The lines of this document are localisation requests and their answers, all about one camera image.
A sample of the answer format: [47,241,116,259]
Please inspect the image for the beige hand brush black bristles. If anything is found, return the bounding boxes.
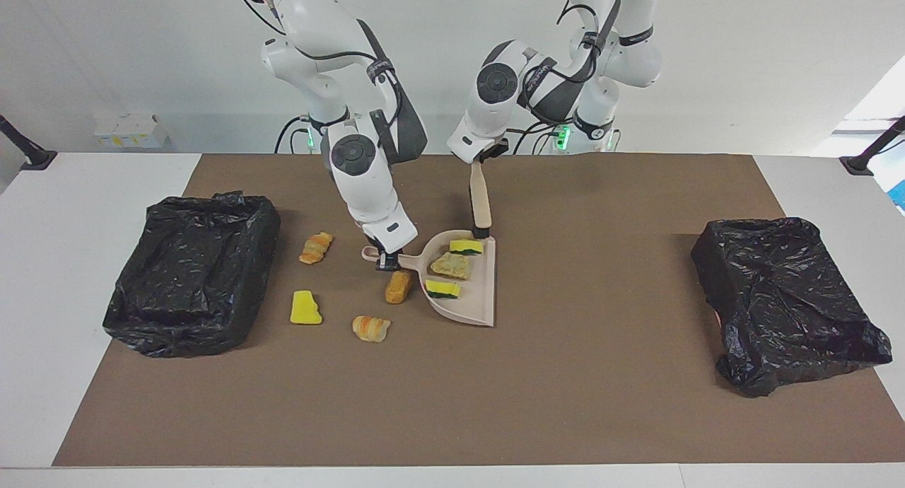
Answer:
[469,161,494,240]

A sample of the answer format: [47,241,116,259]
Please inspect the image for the pale crusty bread chunk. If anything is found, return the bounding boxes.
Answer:
[430,251,472,280]

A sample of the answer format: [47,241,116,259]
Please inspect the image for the beige plastic dustpan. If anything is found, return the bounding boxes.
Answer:
[361,230,497,327]

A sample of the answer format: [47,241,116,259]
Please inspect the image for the bin lined with black bag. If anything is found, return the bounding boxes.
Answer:
[103,190,281,359]
[691,216,894,398]

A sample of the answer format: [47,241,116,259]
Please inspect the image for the brown bread roll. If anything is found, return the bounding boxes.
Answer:
[385,270,413,305]

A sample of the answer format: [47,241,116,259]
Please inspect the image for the pale striped bread piece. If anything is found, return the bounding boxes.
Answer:
[352,315,391,344]

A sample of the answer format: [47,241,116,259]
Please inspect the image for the orange striped bread piece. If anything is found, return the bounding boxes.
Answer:
[298,231,334,265]

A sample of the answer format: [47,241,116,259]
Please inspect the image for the plain yellow sponge piece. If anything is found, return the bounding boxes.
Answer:
[290,290,323,326]

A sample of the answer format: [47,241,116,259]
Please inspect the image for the brown table mat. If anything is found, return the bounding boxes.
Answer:
[52,153,905,467]

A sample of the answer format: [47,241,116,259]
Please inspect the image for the small white labelled boxes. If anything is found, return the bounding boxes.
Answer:
[93,115,169,149]

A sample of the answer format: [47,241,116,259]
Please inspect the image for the black clamp stand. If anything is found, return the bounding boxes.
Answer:
[839,115,905,176]
[0,113,57,172]

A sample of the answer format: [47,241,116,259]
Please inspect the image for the black left base cable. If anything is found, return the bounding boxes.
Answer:
[513,119,566,155]

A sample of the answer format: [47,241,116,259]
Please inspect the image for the black base cable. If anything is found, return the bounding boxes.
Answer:
[513,119,566,155]
[274,117,312,154]

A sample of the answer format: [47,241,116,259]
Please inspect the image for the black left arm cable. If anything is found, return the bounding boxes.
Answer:
[520,0,626,129]

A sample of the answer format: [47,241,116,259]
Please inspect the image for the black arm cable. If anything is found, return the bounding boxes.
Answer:
[235,0,407,128]
[520,0,626,129]

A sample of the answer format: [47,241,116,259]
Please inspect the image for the black right base cable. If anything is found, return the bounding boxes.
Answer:
[274,117,312,154]

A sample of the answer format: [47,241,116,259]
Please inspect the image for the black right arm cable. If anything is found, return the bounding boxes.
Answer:
[235,0,407,128]

